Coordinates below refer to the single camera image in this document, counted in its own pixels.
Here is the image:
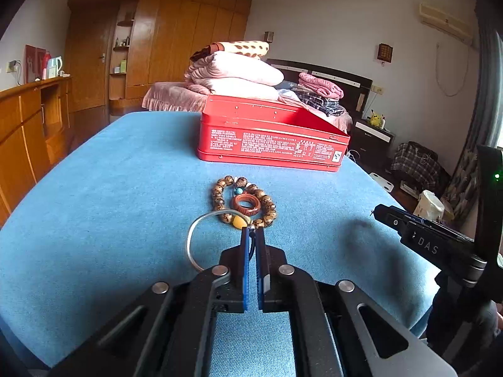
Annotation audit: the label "bed with pink bedspread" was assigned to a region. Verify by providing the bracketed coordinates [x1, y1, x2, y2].
[141, 82, 354, 132]

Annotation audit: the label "spotted folded blanket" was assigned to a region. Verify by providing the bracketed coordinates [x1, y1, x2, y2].
[190, 40, 271, 63]

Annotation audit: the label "red tin box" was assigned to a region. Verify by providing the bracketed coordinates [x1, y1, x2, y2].
[196, 94, 351, 172]

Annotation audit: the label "white lined bin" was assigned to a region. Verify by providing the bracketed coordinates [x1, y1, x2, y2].
[417, 189, 445, 222]

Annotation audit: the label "dark headboard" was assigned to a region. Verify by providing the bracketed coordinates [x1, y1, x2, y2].
[266, 58, 373, 116]

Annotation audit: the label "pale pink folded quilt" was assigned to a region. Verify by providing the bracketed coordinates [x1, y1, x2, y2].
[185, 51, 284, 87]
[186, 78, 280, 102]

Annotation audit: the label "reddish brown ring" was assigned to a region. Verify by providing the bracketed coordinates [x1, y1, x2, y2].
[231, 193, 261, 217]

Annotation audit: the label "pink folded clothes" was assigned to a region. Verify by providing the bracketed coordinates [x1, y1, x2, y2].
[298, 72, 344, 100]

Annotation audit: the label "wooden wardrobe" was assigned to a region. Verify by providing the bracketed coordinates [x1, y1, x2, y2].
[68, 0, 252, 112]

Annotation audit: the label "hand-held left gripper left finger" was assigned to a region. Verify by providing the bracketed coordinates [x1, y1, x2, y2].
[51, 226, 256, 377]

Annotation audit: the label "plaid bag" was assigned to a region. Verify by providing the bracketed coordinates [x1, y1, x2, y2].
[391, 141, 450, 193]

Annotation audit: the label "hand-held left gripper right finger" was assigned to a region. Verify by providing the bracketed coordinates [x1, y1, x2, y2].
[255, 226, 458, 377]

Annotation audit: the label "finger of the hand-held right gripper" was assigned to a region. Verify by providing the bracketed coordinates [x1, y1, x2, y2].
[406, 211, 475, 245]
[371, 203, 488, 287]

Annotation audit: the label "beige air conditioner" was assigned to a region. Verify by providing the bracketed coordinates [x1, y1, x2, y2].
[418, 2, 474, 44]

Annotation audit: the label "white bathroom scale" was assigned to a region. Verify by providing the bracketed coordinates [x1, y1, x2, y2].
[369, 172, 395, 193]

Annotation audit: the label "wooden dresser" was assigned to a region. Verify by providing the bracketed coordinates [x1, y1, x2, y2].
[0, 75, 73, 228]

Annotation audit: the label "wooden door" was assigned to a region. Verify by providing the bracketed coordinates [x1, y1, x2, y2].
[69, 14, 114, 112]

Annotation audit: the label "blue table cloth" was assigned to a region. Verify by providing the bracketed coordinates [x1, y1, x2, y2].
[0, 111, 441, 377]

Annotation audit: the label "silver bangle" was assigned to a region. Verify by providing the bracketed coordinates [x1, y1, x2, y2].
[186, 211, 254, 272]

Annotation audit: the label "red photo frame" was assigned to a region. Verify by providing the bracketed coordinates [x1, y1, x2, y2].
[24, 44, 47, 84]

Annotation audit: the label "dark nightstand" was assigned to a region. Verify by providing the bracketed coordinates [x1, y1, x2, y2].
[348, 120, 395, 163]

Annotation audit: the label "brown wooden bead bracelet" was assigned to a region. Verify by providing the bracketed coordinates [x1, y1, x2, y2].
[211, 176, 278, 229]

